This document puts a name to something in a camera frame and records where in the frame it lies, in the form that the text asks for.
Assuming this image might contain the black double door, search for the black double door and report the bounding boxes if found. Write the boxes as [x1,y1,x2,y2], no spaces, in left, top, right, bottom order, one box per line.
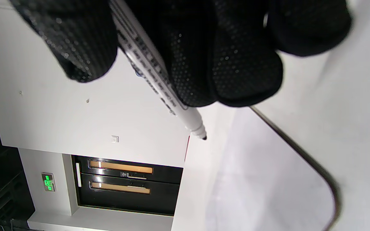
[71,155,184,216]

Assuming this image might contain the person's right hand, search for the person's right hand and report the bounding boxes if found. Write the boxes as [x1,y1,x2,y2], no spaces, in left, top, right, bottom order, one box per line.
[8,0,352,108]

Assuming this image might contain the green lit sign panel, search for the green lit sign panel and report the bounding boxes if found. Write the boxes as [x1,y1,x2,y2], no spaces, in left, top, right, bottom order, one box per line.
[41,173,56,192]

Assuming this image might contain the white black-capped marker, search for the white black-capped marker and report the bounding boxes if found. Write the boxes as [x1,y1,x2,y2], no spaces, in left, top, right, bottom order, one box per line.
[110,0,207,141]

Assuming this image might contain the small white whiteboard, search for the small white whiteboard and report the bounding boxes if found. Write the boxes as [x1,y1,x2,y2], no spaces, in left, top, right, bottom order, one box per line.
[204,107,341,231]

